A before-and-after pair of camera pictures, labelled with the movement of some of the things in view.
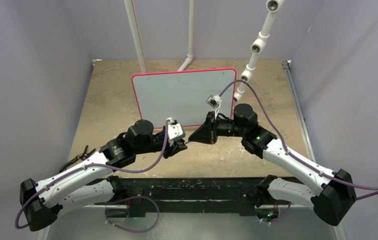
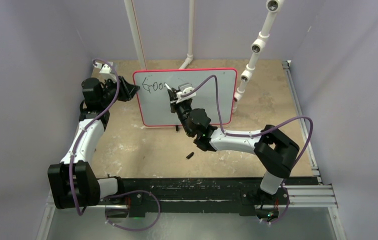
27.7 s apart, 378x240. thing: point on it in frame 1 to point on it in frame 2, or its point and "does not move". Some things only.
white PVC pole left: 128,4 does not move
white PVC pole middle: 191,42 does not move
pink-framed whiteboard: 182,95 does not move
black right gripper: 207,133 to 174,105
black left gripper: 178,145 to 127,91
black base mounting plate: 191,196 does not move
